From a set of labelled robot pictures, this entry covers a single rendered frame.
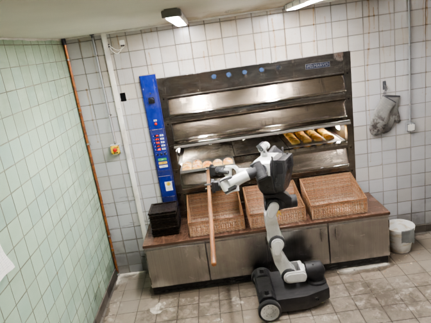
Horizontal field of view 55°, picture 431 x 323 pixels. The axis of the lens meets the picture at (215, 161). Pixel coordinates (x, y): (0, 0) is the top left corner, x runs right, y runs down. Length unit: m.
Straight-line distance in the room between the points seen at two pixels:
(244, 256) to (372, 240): 1.27
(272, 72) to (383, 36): 1.13
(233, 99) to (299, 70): 0.72
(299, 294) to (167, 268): 1.31
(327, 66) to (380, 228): 1.68
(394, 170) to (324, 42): 1.57
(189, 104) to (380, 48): 1.97
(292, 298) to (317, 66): 2.23
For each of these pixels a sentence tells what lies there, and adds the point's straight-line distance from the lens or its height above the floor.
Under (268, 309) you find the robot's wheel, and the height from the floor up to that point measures 0.12.
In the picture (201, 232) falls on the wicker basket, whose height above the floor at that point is 0.62.
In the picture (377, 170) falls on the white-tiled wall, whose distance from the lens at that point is 4.77.
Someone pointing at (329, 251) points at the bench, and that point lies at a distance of 4.34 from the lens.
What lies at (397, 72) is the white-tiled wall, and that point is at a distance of 4.63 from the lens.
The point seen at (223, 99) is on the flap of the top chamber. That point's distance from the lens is 4.23.
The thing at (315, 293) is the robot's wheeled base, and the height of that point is 0.17.
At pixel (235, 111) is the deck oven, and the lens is 4.26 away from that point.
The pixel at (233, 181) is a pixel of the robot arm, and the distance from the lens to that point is 3.24.
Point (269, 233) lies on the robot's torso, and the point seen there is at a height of 0.72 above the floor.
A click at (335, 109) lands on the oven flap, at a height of 1.53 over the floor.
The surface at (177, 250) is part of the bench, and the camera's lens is 4.15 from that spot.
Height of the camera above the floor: 2.38
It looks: 16 degrees down
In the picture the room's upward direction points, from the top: 8 degrees counter-clockwise
